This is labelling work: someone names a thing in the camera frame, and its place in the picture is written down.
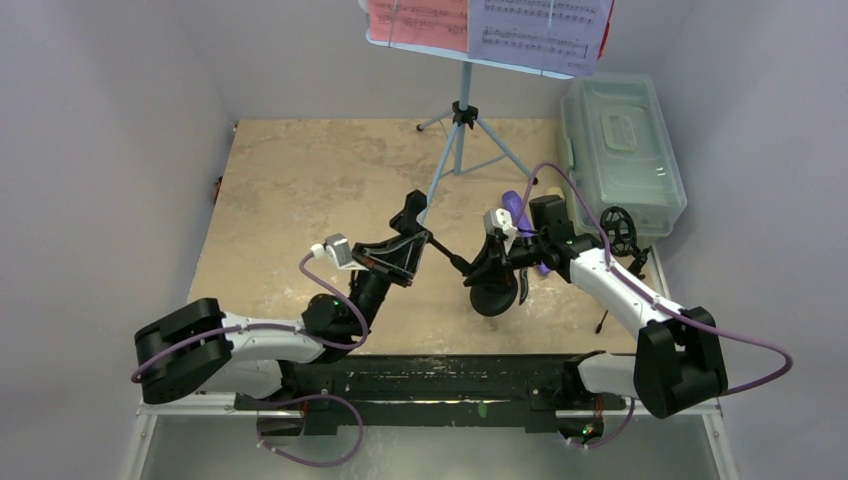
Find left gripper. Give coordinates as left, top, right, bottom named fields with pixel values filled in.
left=348, top=229, right=427, bottom=338

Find black round base mic stand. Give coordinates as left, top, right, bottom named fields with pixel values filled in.
left=389, top=190, right=519, bottom=317

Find purple microphone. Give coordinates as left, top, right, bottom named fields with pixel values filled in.
left=501, top=190, right=551, bottom=276

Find black shock mount tripod stand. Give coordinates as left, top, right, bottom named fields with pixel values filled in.
left=594, top=205, right=654, bottom=335

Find purple sheet music page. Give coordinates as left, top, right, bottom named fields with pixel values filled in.
left=468, top=0, right=615, bottom=77

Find cream microphone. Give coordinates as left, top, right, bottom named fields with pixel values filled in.
left=546, top=187, right=565, bottom=199

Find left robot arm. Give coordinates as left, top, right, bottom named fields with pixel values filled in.
left=130, top=227, right=432, bottom=409

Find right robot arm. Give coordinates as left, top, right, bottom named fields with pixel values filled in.
left=454, top=195, right=728, bottom=419

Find black pruning shears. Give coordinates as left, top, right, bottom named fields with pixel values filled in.
left=518, top=268, right=529, bottom=305

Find clear plastic storage box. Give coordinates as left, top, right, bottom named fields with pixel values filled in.
left=558, top=73, right=687, bottom=248

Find pink sheet music page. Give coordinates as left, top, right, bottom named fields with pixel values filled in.
left=364, top=0, right=469, bottom=52

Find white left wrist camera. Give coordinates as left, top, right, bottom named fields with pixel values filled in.
left=310, top=233, right=354, bottom=270

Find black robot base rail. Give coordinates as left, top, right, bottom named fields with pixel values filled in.
left=234, top=354, right=627, bottom=438

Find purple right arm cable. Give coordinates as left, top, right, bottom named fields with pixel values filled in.
left=519, top=161, right=794, bottom=450

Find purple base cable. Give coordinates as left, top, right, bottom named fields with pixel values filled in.
left=255, top=394, right=366, bottom=470

